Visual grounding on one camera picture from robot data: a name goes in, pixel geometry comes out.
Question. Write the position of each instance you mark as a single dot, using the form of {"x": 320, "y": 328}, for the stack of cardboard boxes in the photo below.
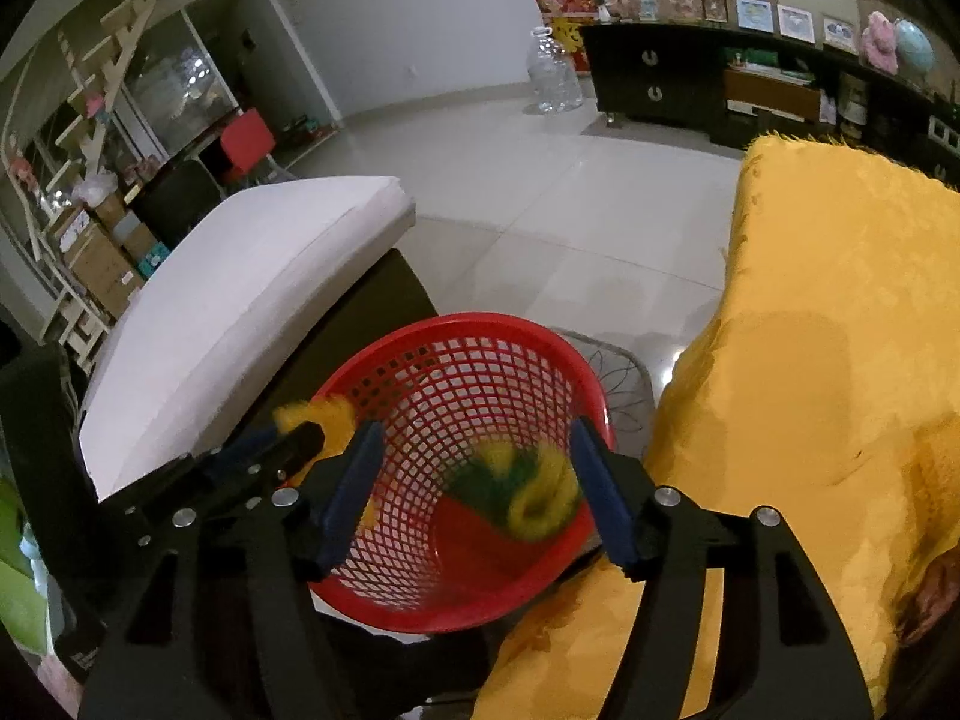
{"x": 97, "y": 262}

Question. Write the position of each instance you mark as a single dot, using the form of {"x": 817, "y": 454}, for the yellow green snack wrapper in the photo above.
{"x": 540, "y": 495}

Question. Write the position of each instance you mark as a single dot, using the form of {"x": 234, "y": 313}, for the wooden ladder shelf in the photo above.
{"x": 124, "y": 22}

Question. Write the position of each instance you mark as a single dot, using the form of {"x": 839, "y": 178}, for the red chair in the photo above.
{"x": 247, "y": 139}

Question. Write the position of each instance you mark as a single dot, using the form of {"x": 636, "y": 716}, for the small plush figurine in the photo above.
{"x": 624, "y": 4}

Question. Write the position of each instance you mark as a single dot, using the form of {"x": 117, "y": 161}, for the small blue ornament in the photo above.
{"x": 648, "y": 9}

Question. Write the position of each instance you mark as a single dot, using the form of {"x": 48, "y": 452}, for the white picture frame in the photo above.
{"x": 795, "y": 22}
{"x": 840, "y": 34}

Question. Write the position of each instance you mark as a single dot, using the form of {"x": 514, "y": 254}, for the black low cabinet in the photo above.
{"x": 637, "y": 82}

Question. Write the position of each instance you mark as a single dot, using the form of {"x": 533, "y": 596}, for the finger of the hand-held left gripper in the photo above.
{"x": 296, "y": 446}
{"x": 240, "y": 454}

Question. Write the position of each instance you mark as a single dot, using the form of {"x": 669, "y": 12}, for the colourful toy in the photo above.
{"x": 304, "y": 133}

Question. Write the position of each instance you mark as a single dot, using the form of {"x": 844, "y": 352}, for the blue picture frame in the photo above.
{"x": 754, "y": 15}

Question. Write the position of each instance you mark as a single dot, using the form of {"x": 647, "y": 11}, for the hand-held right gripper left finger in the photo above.
{"x": 349, "y": 502}

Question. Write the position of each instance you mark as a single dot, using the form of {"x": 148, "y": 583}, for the clear water jug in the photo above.
{"x": 555, "y": 75}

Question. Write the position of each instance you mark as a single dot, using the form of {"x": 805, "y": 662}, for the white cushioned sofa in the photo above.
{"x": 247, "y": 292}

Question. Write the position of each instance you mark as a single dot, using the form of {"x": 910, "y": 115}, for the pale blue ball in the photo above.
{"x": 915, "y": 49}

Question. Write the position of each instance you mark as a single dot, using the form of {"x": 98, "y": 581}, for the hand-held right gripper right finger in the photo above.
{"x": 600, "y": 502}

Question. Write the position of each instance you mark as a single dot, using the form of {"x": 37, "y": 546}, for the glass candy jar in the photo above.
{"x": 681, "y": 6}

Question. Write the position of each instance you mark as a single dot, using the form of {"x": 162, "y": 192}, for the black chair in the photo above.
{"x": 176, "y": 199}

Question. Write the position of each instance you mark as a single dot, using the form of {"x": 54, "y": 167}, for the green mat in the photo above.
{"x": 19, "y": 585}

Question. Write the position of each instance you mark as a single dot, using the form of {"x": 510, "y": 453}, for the white security camera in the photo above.
{"x": 604, "y": 4}

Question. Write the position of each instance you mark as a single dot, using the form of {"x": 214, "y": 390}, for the red plastic mesh basket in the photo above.
{"x": 450, "y": 360}

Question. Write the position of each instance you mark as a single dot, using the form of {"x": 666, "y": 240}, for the yellow blanket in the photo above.
{"x": 825, "y": 315}

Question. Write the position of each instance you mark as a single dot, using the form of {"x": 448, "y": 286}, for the small dark picture frame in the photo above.
{"x": 716, "y": 7}

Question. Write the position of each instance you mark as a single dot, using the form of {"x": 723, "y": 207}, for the pink plush toy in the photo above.
{"x": 879, "y": 41}

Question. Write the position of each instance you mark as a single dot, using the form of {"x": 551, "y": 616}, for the clear plastic bag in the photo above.
{"x": 96, "y": 191}

